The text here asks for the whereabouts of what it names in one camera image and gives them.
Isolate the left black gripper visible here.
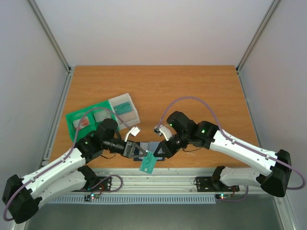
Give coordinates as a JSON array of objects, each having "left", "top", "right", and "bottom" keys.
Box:
[{"left": 103, "top": 138, "right": 148, "bottom": 159}]

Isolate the dark blue card holder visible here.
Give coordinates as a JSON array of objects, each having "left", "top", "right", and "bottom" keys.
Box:
[{"left": 133, "top": 142, "right": 165, "bottom": 161}]

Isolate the white pink patterned card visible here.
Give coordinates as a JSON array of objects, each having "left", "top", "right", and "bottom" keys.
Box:
[{"left": 94, "top": 111, "right": 111, "bottom": 122}]

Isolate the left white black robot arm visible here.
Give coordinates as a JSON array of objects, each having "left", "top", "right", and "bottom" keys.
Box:
[{"left": 2, "top": 118, "right": 147, "bottom": 224}]

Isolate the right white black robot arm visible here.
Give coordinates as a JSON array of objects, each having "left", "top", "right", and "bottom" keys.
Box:
[{"left": 154, "top": 111, "right": 292, "bottom": 197}]

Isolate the teal card in white tray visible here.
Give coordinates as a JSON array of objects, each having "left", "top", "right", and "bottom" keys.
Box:
[{"left": 114, "top": 102, "right": 132, "bottom": 115}]

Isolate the red white card in tray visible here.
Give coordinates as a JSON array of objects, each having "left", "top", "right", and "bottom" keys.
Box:
[{"left": 72, "top": 116, "right": 90, "bottom": 130}]

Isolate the white plastic tray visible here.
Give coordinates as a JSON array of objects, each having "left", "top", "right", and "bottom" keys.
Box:
[{"left": 108, "top": 93, "right": 140, "bottom": 127}]

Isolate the right small circuit board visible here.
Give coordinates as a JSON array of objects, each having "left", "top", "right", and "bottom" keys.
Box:
[{"left": 215, "top": 193, "right": 233, "bottom": 200}]

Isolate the small circuit board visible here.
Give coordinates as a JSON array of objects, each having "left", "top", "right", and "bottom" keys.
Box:
[
  {"left": 83, "top": 194, "right": 100, "bottom": 202},
  {"left": 215, "top": 193, "right": 233, "bottom": 200}
]

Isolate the left small circuit board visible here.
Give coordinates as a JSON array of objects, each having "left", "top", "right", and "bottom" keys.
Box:
[{"left": 83, "top": 194, "right": 100, "bottom": 202}]

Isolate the green plastic tray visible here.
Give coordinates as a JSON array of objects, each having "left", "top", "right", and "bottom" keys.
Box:
[{"left": 65, "top": 100, "right": 116, "bottom": 142}]

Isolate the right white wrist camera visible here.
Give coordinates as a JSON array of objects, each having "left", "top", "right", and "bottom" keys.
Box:
[{"left": 154, "top": 125, "right": 172, "bottom": 141}]

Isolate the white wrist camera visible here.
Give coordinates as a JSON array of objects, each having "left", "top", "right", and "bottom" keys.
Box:
[
  {"left": 124, "top": 126, "right": 141, "bottom": 142},
  {"left": 154, "top": 125, "right": 172, "bottom": 141}
]

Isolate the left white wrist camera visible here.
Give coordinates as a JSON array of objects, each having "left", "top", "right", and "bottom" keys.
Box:
[{"left": 124, "top": 126, "right": 141, "bottom": 142}]

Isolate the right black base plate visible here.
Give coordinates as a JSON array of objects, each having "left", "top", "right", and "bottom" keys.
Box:
[{"left": 193, "top": 176, "right": 240, "bottom": 192}]

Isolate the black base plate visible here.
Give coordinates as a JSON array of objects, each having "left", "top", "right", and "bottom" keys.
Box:
[
  {"left": 193, "top": 176, "right": 240, "bottom": 192},
  {"left": 80, "top": 176, "right": 112, "bottom": 192}
]

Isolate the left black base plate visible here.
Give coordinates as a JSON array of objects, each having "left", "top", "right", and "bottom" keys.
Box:
[{"left": 80, "top": 176, "right": 112, "bottom": 192}]

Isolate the grey slotted cable duct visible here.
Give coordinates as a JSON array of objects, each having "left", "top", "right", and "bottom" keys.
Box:
[{"left": 49, "top": 194, "right": 216, "bottom": 205}]

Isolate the aluminium front rail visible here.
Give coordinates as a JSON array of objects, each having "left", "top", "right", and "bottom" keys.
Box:
[{"left": 23, "top": 167, "right": 286, "bottom": 195}]

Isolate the left aluminium frame post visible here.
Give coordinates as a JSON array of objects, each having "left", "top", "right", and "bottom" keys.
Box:
[{"left": 27, "top": 0, "right": 71, "bottom": 73}]

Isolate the aluminium frame post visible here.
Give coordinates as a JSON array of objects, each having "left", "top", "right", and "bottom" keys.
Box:
[
  {"left": 27, "top": 0, "right": 71, "bottom": 73},
  {"left": 236, "top": 0, "right": 282, "bottom": 72}
]

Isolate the right aluminium frame post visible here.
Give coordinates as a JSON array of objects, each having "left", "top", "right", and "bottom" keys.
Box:
[{"left": 236, "top": 0, "right": 282, "bottom": 72}]

